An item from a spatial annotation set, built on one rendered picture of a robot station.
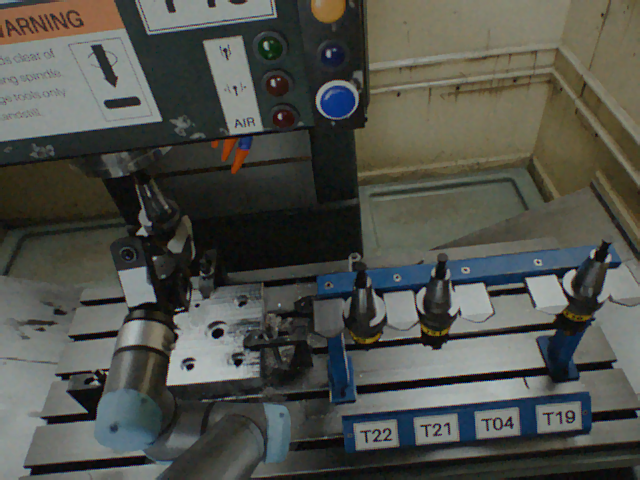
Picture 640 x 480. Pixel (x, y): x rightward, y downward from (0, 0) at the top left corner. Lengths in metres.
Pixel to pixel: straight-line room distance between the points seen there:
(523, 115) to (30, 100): 1.59
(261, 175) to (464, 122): 0.78
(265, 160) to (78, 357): 0.64
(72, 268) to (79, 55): 1.58
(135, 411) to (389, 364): 0.58
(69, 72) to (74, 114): 0.04
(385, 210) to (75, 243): 1.17
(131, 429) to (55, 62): 0.40
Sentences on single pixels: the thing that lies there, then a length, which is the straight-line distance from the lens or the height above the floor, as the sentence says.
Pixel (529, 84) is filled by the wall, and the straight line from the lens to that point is 1.79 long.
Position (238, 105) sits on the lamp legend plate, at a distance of 0.44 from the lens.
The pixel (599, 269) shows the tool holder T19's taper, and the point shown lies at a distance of 0.78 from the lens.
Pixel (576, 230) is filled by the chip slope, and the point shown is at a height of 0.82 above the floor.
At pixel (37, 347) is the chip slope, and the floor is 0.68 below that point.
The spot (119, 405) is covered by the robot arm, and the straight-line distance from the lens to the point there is 0.66.
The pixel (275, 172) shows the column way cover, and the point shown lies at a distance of 1.30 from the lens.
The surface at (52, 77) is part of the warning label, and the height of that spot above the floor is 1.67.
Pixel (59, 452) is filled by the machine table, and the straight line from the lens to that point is 1.19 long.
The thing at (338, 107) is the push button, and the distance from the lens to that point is 0.43.
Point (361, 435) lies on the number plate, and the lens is 0.97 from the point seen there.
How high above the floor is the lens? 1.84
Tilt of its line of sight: 47 degrees down
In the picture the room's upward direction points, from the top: 9 degrees counter-clockwise
